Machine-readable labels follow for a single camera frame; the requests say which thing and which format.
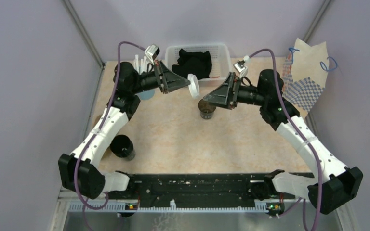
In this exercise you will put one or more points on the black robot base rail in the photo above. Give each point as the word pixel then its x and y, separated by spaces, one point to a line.
pixel 195 193

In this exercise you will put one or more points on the blue straw holder cup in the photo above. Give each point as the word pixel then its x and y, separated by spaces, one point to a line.
pixel 146 95

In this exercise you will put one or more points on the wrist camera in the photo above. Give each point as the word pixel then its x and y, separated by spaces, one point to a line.
pixel 241 66
pixel 152 52

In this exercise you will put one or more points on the white plastic basket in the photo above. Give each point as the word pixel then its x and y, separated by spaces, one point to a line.
pixel 221 62

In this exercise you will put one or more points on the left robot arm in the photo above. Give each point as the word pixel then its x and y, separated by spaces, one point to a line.
pixel 79 170

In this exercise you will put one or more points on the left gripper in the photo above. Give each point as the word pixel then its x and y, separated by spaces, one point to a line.
pixel 170 80

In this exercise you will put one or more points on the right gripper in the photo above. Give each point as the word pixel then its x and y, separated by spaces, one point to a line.
pixel 226 95

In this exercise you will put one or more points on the checkered paper takeout bag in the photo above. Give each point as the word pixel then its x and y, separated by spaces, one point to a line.
pixel 304 74

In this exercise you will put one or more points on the dark printed coffee cup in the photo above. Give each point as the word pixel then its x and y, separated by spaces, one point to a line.
pixel 206 109

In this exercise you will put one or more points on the black cloth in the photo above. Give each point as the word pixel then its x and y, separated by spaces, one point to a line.
pixel 197 63

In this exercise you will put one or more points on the black paper cup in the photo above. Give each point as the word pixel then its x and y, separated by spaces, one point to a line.
pixel 122 147

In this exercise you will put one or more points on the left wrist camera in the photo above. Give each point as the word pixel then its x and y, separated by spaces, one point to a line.
pixel 152 52

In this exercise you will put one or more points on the brown cardboard cup carrier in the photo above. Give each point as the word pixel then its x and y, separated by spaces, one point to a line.
pixel 99 144

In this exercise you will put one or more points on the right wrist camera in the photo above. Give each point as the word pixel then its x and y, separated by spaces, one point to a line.
pixel 241 66

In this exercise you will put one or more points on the white coffee cup lid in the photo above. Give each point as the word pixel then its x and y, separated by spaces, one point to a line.
pixel 193 86

